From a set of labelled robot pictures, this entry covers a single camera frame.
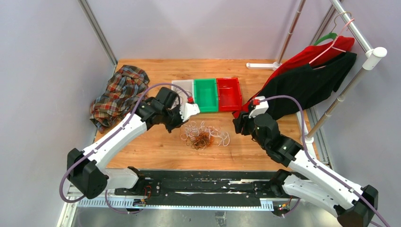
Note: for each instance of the green bin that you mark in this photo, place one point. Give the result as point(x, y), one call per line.
point(206, 95)

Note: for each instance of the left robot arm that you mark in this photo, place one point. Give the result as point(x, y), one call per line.
point(87, 169)

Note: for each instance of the red bin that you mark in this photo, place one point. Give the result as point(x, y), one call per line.
point(229, 94)

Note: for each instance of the black garment on hanger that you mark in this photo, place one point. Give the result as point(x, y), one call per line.
point(310, 85)

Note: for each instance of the green hanger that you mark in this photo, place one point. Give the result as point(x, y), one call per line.
point(330, 36)

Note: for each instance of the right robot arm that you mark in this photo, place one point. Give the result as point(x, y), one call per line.
point(352, 204)

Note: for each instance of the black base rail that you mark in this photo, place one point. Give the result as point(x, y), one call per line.
point(196, 189)

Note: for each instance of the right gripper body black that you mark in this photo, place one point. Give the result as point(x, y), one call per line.
point(246, 126)

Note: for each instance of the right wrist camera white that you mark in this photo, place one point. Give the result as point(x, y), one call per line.
point(257, 107)

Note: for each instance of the red garment on hanger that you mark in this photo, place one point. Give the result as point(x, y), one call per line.
point(301, 59)

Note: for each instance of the white bin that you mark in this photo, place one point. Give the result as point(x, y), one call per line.
point(186, 85)

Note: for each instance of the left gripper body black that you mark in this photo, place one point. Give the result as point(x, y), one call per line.
point(172, 118)

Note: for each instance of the pink hanger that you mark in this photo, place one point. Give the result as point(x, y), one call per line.
point(333, 42)

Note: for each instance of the plaid cloth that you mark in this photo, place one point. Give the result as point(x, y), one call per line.
point(121, 94)

